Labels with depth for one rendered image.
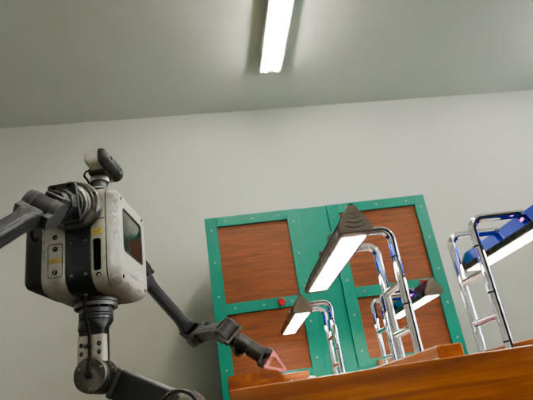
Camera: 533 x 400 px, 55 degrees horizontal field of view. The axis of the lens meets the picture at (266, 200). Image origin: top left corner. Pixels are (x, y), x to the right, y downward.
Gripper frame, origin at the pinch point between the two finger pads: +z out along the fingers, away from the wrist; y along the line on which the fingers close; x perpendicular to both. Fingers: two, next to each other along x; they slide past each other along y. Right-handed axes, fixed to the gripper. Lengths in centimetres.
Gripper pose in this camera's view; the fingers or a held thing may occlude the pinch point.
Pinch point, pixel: (283, 369)
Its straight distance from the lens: 190.0
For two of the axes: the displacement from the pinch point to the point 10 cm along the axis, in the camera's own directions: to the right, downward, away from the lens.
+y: -0.5, 3.9, 9.2
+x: -5.2, 7.8, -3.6
